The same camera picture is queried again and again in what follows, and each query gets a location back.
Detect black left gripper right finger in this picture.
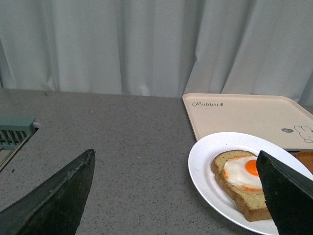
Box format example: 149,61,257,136
256,151,313,235

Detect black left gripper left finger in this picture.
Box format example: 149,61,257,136
0,149,95,235

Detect white round plate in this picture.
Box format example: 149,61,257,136
188,132,313,235

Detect bottom bread slice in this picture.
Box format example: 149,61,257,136
211,150,271,222

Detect brown wooden tray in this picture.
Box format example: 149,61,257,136
295,151,313,173

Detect fried egg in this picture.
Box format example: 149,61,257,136
222,156,263,194

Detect beige rabbit tray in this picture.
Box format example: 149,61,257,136
182,93,313,151

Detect green slotted rack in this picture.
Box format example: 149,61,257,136
0,116,36,150

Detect grey-white curtain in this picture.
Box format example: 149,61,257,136
0,0,313,105

